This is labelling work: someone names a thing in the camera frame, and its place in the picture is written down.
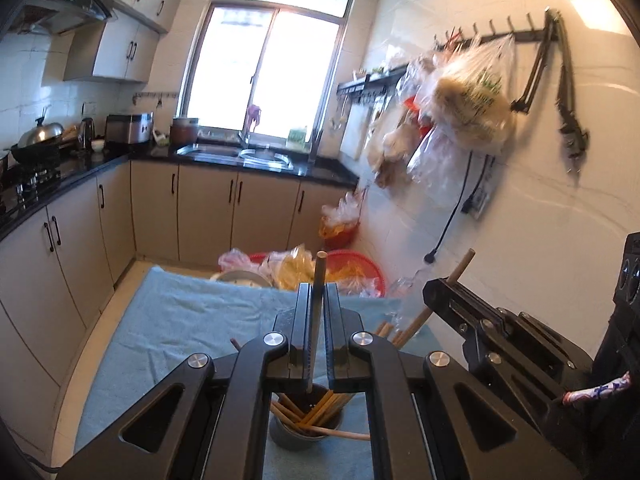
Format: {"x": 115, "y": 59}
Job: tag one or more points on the silver countertop appliance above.
{"x": 129, "y": 129}

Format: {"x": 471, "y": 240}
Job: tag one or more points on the blue-grey towel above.
{"x": 175, "y": 320}

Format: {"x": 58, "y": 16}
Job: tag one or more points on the red plastic basket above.
{"x": 367, "y": 272}

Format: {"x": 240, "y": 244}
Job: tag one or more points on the cluster of hanging plastic bags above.
{"x": 400, "y": 145}

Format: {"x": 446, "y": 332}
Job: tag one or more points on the steel kitchen sink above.
{"x": 235, "y": 155}

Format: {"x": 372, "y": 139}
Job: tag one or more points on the kitchen window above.
{"x": 260, "y": 60}

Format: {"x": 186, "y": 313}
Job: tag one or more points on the red bin with bag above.
{"x": 340, "y": 227}

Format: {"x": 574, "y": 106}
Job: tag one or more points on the green carton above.
{"x": 296, "y": 140}

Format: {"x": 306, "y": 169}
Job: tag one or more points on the small white cup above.
{"x": 97, "y": 146}

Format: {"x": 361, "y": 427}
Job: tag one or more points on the light wooden chopstick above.
{"x": 318, "y": 280}
{"x": 412, "y": 327}

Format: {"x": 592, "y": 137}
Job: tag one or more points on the beige wall cabinets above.
{"x": 125, "y": 35}

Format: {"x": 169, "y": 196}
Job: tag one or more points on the white bowl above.
{"x": 240, "y": 278}

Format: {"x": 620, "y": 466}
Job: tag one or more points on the yellow plastic bag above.
{"x": 292, "y": 270}

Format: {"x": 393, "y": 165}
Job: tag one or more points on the bunch of wooden chopsticks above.
{"x": 315, "y": 412}

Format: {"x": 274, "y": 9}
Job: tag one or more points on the black wall hook rail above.
{"x": 525, "y": 34}

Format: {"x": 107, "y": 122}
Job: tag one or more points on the white cutting board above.
{"x": 355, "y": 132}

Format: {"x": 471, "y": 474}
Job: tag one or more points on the patterned fabric sleeve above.
{"x": 600, "y": 390}

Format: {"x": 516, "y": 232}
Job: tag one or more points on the glass range hood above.
{"x": 65, "y": 5}

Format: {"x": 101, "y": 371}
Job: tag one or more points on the white wall socket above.
{"x": 480, "y": 204}

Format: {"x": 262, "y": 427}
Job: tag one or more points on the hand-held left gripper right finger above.
{"x": 333, "y": 320}

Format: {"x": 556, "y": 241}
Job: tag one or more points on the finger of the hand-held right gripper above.
{"x": 452, "y": 305}

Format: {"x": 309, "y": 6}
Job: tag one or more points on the pink plastic bag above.
{"x": 234, "y": 261}

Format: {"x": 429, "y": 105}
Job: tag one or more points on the brown ceramic pot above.
{"x": 183, "y": 132}

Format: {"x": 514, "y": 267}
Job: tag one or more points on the wok with steel lid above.
{"x": 37, "y": 140}

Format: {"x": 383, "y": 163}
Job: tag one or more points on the black gas stove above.
{"x": 25, "y": 187}

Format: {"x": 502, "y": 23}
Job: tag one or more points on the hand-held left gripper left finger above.
{"x": 302, "y": 320}

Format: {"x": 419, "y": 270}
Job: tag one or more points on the black kitchen countertop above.
{"x": 80, "y": 170}

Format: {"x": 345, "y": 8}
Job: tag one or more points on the steel electric kettle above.
{"x": 86, "y": 134}

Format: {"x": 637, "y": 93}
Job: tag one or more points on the black perforated utensil holder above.
{"x": 285, "y": 437}

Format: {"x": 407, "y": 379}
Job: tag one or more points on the black wall shelf rack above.
{"x": 370, "y": 82}

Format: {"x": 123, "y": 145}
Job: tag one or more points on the white plastic bag of food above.
{"x": 475, "y": 105}

